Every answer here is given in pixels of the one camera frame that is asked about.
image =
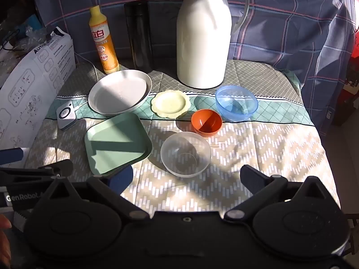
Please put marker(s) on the dark tumbler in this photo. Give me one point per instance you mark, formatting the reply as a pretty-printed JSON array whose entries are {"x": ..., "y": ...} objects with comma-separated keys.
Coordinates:
[{"x": 138, "y": 39}]

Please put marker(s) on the clear bowl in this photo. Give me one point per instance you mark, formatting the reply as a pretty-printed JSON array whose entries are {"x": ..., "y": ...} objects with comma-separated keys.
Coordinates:
[{"x": 185, "y": 154}]

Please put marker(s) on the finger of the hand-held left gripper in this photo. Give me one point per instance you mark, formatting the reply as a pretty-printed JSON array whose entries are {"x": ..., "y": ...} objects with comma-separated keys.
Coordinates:
[
  {"x": 53, "y": 168},
  {"x": 11, "y": 155}
]

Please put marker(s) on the white thermos jug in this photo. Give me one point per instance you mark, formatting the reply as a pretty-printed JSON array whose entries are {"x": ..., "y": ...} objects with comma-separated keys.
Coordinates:
[{"x": 202, "y": 47}]

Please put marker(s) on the white round plate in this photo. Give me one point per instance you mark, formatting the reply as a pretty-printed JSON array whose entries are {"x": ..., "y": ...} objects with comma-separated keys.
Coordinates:
[{"x": 117, "y": 95}]

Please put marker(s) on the person's left hand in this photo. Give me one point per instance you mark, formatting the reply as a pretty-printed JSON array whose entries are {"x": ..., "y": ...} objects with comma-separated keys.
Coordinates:
[{"x": 4, "y": 224}]

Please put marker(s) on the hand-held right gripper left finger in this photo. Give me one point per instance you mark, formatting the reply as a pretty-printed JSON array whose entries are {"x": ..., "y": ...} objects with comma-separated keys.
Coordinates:
[{"x": 122, "y": 178}]

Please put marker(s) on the crumpled plastic bag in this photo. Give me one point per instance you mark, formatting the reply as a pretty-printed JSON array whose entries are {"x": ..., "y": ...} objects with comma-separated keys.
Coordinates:
[{"x": 30, "y": 30}]

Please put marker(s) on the patterned beige green quilt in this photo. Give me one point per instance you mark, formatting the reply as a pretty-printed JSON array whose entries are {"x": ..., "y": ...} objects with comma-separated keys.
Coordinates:
[{"x": 252, "y": 145}]

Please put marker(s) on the green square plate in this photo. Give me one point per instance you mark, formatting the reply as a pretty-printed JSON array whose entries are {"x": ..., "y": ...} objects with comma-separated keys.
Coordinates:
[{"x": 117, "y": 143}]

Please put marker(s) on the white printed cardboard box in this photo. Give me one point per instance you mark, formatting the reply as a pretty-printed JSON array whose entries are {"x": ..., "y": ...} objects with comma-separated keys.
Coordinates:
[{"x": 28, "y": 89}]

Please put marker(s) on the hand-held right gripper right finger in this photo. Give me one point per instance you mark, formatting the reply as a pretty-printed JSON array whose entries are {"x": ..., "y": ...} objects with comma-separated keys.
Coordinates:
[{"x": 251, "y": 179}]

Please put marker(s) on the blue plaid cloth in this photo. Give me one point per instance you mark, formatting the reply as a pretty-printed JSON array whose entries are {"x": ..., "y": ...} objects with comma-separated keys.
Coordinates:
[{"x": 280, "y": 33}]

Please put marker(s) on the yellow detergent bottle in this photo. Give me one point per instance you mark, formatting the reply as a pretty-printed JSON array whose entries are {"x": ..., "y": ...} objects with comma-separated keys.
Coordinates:
[{"x": 105, "y": 47}]

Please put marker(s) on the small white square device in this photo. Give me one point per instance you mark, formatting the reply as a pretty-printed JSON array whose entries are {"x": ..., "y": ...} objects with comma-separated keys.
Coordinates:
[{"x": 66, "y": 115}]

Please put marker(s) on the blue transparent bowl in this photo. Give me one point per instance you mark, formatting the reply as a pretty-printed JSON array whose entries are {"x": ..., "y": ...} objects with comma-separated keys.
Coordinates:
[{"x": 235, "y": 103}]

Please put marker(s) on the yellow scalloped saucer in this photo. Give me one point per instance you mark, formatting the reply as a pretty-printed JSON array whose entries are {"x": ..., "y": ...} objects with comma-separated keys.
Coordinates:
[{"x": 169, "y": 103}]

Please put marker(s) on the orange bowl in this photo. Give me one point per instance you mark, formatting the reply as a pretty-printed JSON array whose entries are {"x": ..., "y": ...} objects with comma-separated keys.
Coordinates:
[{"x": 206, "y": 122}]

